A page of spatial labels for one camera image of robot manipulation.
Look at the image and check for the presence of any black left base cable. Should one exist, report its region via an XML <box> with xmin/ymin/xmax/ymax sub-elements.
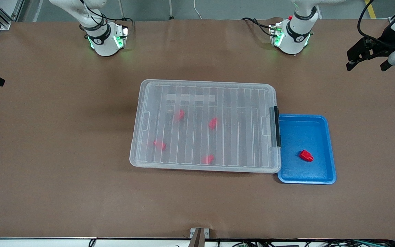
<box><xmin>241</xmin><ymin>17</ymin><xmax>274</xmax><ymax>35</ymax></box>

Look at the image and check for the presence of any clear ribbed box lid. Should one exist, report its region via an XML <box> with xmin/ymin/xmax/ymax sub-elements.
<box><xmin>130</xmin><ymin>80</ymin><xmax>282</xmax><ymax>174</ymax></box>

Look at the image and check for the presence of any black base cable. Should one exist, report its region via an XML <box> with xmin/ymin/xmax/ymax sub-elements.
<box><xmin>80</xmin><ymin>0</ymin><xmax>135</xmax><ymax>25</ymax></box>
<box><xmin>241</xmin><ymin>17</ymin><xmax>274</xmax><ymax>35</ymax></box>

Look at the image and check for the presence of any blue plastic tray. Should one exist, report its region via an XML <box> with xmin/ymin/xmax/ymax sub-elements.
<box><xmin>278</xmin><ymin>114</ymin><xmax>337</xmax><ymax>185</ymax></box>

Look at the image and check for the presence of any clear plastic storage box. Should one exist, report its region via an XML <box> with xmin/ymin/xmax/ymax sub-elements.
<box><xmin>130</xmin><ymin>80</ymin><xmax>282</xmax><ymax>174</ymax></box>

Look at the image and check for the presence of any black right base cable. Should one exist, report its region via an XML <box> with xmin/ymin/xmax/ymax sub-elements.
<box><xmin>80</xmin><ymin>0</ymin><xmax>135</xmax><ymax>25</ymax></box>

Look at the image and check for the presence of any metal table edge bracket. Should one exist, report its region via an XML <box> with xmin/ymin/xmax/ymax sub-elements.
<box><xmin>190</xmin><ymin>228</ymin><xmax>211</xmax><ymax>247</ymax></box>

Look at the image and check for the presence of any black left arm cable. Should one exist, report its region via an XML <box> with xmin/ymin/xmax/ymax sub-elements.
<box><xmin>357</xmin><ymin>0</ymin><xmax>392</xmax><ymax>47</ymax></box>

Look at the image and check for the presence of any black box latch handle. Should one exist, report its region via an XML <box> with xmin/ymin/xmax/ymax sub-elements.
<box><xmin>270</xmin><ymin>106</ymin><xmax>282</xmax><ymax>148</ymax></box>

